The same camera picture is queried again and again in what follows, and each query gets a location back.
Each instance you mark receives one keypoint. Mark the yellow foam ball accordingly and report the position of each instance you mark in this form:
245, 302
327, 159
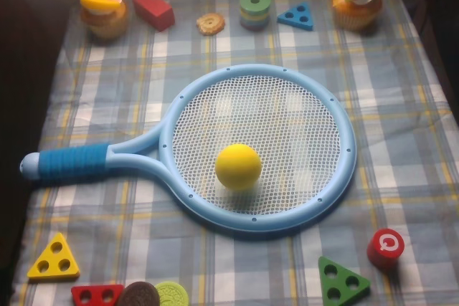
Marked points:
238, 166

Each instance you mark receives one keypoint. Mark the light blue toy racket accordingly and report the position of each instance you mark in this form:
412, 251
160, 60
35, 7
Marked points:
71, 162

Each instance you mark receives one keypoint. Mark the tan toy biscuit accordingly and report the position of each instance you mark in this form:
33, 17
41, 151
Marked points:
211, 24

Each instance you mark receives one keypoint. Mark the blue plaid tablecloth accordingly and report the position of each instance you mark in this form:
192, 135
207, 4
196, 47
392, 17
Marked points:
229, 266

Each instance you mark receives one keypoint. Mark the blue triangle block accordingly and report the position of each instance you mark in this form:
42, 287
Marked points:
295, 19

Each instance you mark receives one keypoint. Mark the red rectangular block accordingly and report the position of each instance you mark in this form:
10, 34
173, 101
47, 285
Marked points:
152, 6

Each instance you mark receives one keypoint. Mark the green toy cookie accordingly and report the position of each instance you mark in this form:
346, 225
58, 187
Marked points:
174, 295

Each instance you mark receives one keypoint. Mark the toy cupcake with orange slices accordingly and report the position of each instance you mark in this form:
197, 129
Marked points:
104, 15

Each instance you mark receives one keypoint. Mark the green triangle block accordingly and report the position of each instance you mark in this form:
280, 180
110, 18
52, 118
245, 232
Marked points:
340, 281

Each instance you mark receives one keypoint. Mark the brown toy cookie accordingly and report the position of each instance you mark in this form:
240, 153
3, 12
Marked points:
138, 295

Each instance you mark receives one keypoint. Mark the red cylinder block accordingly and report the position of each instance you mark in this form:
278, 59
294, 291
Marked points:
384, 248

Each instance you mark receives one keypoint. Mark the red triangle block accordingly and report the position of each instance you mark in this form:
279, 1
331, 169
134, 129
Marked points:
96, 296

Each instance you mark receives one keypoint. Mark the yellow triangle block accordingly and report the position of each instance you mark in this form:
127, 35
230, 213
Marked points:
54, 261

